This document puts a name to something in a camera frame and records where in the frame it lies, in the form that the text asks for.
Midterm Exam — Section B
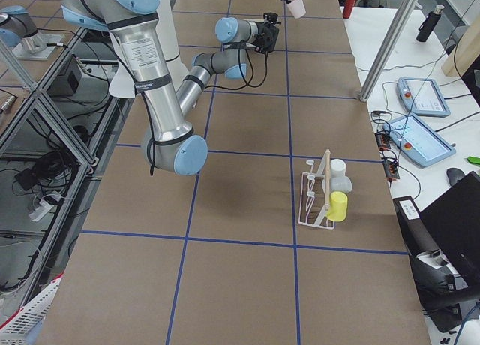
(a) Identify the yellow plastic cup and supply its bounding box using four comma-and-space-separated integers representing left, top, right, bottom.
326, 191, 348, 222

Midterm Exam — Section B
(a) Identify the teach pendant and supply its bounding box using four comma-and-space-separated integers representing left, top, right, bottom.
397, 77, 451, 118
383, 113, 456, 168

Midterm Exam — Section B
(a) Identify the grey plastic cup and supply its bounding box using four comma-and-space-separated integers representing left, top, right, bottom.
330, 176, 353, 194

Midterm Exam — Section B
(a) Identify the white wire cup rack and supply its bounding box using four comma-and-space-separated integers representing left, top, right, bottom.
297, 149, 340, 230

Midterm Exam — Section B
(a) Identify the black water bottle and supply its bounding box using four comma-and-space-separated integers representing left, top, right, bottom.
416, 4, 444, 43

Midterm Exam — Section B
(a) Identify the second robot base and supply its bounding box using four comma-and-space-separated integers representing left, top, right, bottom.
1, 5, 64, 61

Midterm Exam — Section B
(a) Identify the teach pendant near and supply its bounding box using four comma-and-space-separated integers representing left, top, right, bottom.
383, 113, 456, 168

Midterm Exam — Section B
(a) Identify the pink plastic cup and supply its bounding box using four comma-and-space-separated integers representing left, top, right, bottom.
286, 0, 306, 19

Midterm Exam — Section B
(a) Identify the red water bottle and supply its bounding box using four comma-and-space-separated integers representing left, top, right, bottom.
342, 0, 356, 20

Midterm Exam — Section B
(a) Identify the teach pendant far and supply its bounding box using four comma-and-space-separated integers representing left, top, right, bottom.
397, 77, 451, 118

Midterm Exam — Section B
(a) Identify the aluminium frame post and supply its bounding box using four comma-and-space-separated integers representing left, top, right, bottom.
358, 0, 418, 103

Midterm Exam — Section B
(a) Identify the black computer mouse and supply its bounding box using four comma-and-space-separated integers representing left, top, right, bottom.
446, 167, 465, 187

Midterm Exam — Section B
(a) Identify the green handled tool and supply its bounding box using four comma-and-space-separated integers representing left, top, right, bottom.
467, 156, 480, 165

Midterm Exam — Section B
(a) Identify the black label box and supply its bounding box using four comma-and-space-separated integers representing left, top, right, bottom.
392, 196, 440, 257

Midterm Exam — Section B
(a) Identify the pale green plastic cup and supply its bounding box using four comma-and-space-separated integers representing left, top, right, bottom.
330, 159, 347, 178

